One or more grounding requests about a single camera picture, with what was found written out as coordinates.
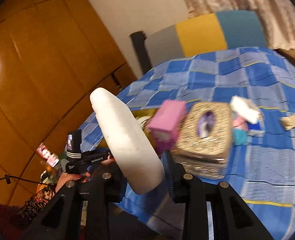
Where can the cream knitted cloth bundle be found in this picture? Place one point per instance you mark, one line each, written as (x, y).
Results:
(288, 122)

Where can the person's left hand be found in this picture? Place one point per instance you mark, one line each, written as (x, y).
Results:
(65, 177)

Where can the gold patterned tissue box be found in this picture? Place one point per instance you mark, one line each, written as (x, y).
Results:
(203, 146)

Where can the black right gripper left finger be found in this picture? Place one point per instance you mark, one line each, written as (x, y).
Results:
(114, 182)

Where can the grey yellow blue headboard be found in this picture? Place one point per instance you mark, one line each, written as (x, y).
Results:
(205, 34)

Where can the black headboard post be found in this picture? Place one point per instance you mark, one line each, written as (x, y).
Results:
(138, 42)

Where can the pink purple box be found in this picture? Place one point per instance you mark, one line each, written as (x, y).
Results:
(164, 125)

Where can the white folded cloth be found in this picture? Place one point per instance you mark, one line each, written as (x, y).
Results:
(246, 109)

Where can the blue tissue packet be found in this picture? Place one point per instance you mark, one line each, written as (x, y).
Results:
(257, 129)

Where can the wooden wardrobe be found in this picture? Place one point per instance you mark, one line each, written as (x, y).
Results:
(53, 54)

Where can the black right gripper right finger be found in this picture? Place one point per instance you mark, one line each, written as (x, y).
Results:
(176, 184)

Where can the blue plaid bed sheet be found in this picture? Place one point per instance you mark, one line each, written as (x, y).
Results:
(257, 193)

